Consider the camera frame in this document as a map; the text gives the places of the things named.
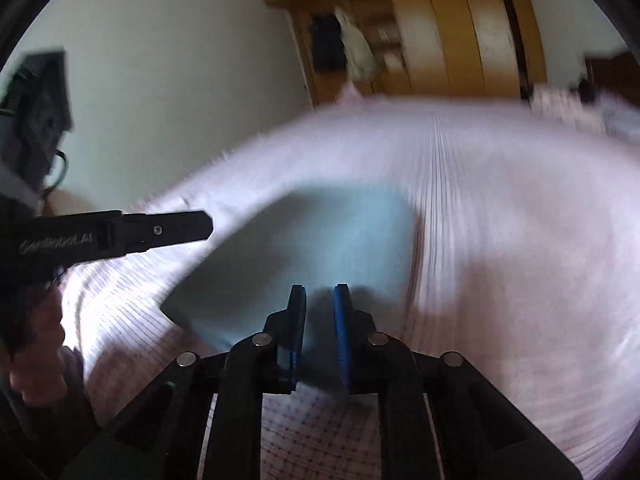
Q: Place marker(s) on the pink checked bed cover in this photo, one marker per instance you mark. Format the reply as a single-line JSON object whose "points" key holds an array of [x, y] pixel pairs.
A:
{"points": [[500, 210]]}

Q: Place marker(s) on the wooden wardrobe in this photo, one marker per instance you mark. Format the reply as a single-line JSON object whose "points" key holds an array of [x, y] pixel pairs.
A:
{"points": [[440, 35]]}

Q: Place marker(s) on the person's left hand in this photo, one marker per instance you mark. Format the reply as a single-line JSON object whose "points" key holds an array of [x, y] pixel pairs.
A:
{"points": [[35, 360]]}

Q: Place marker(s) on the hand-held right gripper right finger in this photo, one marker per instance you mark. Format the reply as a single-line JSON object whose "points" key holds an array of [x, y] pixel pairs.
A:
{"points": [[342, 335]]}

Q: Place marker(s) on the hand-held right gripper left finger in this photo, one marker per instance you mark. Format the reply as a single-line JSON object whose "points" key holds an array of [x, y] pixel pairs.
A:
{"points": [[298, 330]]}

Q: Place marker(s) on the beige hanging garment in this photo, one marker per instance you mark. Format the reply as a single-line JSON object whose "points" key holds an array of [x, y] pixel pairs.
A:
{"points": [[357, 50]]}

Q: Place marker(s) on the dark hanging garment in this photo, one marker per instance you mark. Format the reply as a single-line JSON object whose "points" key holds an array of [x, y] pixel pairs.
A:
{"points": [[327, 40]]}

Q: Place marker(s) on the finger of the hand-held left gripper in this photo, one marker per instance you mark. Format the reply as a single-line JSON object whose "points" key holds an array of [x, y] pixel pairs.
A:
{"points": [[170, 230]]}

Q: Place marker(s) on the dark wooden headboard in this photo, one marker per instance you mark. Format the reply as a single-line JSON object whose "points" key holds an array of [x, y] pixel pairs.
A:
{"points": [[615, 72]]}

